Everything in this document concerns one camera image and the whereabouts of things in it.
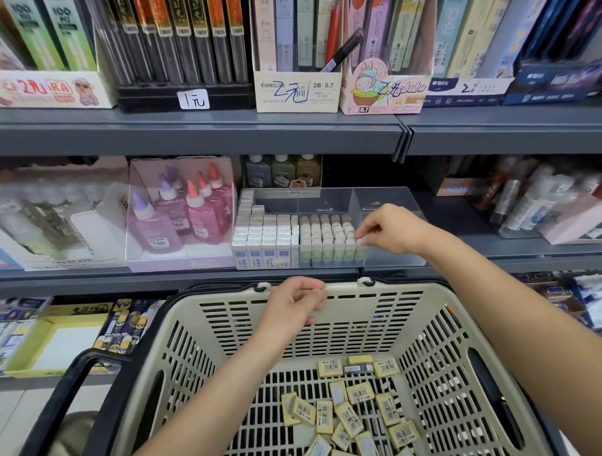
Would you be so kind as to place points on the person's right hand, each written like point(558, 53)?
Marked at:
point(397, 229)

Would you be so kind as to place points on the person's left hand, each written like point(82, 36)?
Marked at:
point(288, 312)

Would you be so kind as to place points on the beige shopping basket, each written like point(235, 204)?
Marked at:
point(347, 321)

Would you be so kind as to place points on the row of white green erasers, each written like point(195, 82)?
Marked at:
point(330, 241)

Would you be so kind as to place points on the rows of white erasers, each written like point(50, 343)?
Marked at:
point(263, 239)

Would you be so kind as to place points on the pile of erasers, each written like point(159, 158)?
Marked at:
point(349, 414)

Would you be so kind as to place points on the grey store shelves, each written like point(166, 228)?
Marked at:
point(186, 133)

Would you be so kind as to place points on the person's left forearm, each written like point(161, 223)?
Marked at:
point(211, 414)

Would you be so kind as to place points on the person's right forearm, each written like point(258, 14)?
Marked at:
point(524, 337)

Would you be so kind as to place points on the pink glue display box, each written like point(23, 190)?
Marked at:
point(177, 260)

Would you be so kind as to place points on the colourful pencil display box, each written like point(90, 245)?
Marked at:
point(385, 92)

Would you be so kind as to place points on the blue white display box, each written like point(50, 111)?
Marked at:
point(468, 88)

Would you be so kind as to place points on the white pencil display box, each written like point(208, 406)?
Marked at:
point(296, 92)

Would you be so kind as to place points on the white glue display box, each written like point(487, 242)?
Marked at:
point(98, 243)

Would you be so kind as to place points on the yellow empty display box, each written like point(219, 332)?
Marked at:
point(58, 345)

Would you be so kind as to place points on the white eraser display box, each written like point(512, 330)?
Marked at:
point(6, 338)

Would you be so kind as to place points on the cartoon print display box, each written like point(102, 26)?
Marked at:
point(45, 88)

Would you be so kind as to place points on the clear plastic divider tray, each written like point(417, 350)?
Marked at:
point(393, 260)

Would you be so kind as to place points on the translucent glue bottle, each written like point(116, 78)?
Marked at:
point(308, 170)
point(258, 173)
point(283, 172)

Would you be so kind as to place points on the pink glue bottle orange cap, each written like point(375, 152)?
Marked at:
point(226, 183)
point(203, 217)
point(218, 198)

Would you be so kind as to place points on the pink glue bottle purple cap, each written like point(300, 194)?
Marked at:
point(174, 201)
point(153, 225)

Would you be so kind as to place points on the dark blue yellow packets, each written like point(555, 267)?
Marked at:
point(128, 326)

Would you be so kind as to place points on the black pen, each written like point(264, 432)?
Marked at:
point(342, 51)

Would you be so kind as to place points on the white price label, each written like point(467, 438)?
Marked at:
point(193, 99)

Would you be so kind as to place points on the black lead tube display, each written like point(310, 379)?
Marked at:
point(168, 95)

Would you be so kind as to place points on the row of clear glue bottles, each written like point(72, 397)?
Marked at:
point(45, 221)

